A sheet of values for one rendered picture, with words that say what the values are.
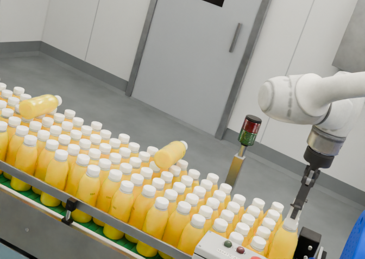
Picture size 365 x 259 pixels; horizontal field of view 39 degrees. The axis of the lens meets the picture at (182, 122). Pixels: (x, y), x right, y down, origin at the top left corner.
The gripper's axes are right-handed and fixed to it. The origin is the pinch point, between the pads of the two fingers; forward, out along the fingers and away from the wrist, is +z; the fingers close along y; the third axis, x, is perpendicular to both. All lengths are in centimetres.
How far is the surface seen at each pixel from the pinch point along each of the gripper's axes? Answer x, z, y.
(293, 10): 73, -28, 355
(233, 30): 121, 8, 357
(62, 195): 64, 21, -11
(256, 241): 6.5, 9.9, -5.0
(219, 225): 17.6, 10.2, -5.3
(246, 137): 26, -1, 43
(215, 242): 15.0, 7.8, -18.4
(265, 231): 5.6, 9.9, 3.0
